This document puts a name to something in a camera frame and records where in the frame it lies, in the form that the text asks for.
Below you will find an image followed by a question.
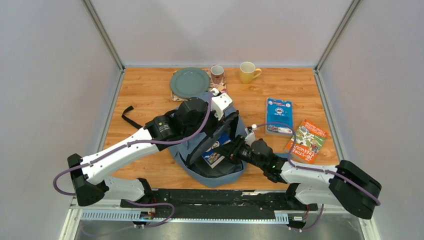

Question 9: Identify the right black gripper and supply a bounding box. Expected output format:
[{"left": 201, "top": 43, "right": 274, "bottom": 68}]
[{"left": 212, "top": 135, "right": 266, "bottom": 171}]

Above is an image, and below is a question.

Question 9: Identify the blue-grey fabric backpack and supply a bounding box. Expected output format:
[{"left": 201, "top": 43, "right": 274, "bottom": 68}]
[{"left": 122, "top": 93, "right": 247, "bottom": 188}]

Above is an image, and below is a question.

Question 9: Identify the dark blue paperback book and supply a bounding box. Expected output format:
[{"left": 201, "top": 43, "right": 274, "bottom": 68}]
[{"left": 201, "top": 133, "right": 233, "bottom": 169}]

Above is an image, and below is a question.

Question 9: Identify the light blue paperback book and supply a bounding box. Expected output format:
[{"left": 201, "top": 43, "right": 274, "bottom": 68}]
[{"left": 265, "top": 97, "right": 294, "bottom": 136}]

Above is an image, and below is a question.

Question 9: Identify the orange treehouse paperback book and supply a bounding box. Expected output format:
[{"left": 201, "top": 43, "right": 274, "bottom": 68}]
[{"left": 284, "top": 118, "right": 329, "bottom": 164}]

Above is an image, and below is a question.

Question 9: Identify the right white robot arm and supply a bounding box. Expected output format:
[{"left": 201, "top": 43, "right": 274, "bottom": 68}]
[{"left": 228, "top": 136, "right": 382, "bottom": 220}]

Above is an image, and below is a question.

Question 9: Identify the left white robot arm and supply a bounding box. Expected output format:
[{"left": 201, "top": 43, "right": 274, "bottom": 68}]
[{"left": 67, "top": 93, "right": 233, "bottom": 208}]

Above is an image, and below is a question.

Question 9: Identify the small teal wallet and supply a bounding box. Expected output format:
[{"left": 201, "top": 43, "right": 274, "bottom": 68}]
[{"left": 275, "top": 153, "right": 288, "bottom": 159}]

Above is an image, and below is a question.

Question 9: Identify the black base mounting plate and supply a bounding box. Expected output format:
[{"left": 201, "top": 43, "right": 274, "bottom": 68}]
[{"left": 140, "top": 188, "right": 319, "bottom": 220}]

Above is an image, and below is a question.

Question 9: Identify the floral serving tray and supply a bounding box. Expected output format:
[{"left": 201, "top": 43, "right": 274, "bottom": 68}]
[{"left": 171, "top": 68, "right": 227, "bottom": 102}]

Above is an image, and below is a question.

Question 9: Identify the green ceramic plate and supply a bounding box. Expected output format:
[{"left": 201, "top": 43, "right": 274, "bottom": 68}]
[{"left": 169, "top": 67, "right": 210, "bottom": 99}]

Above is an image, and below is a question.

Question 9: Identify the yellow ceramic mug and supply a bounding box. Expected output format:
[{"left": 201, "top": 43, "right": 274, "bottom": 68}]
[{"left": 239, "top": 61, "right": 262, "bottom": 84}]

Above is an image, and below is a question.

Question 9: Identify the pink patterned mug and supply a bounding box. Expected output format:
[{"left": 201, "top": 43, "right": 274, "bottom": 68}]
[{"left": 210, "top": 65, "right": 225, "bottom": 85}]

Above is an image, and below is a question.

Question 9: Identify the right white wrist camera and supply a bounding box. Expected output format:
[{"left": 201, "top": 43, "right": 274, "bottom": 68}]
[{"left": 244, "top": 124, "right": 258, "bottom": 146}]

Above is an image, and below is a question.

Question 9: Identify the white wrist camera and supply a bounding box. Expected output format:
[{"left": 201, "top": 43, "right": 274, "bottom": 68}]
[
  {"left": 244, "top": 124, "right": 258, "bottom": 146},
  {"left": 211, "top": 88, "right": 233, "bottom": 121}
]

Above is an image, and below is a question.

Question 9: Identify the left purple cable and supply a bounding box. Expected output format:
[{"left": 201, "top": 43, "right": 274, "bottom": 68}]
[{"left": 52, "top": 92, "right": 216, "bottom": 229}]

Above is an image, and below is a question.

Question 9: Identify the purple cable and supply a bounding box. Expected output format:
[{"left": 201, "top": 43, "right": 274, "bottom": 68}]
[
  {"left": 52, "top": 92, "right": 216, "bottom": 229},
  {"left": 253, "top": 122, "right": 382, "bottom": 232}
]

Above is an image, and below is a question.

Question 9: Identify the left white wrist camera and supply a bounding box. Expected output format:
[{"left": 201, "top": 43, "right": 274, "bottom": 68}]
[{"left": 211, "top": 88, "right": 233, "bottom": 121}]

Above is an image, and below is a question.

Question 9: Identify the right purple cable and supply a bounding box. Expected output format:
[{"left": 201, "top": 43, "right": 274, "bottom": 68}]
[{"left": 253, "top": 122, "right": 382, "bottom": 232}]

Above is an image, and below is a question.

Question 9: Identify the aluminium front frame rail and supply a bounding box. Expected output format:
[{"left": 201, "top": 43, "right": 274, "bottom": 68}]
[{"left": 59, "top": 189, "right": 380, "bottom": 240}]

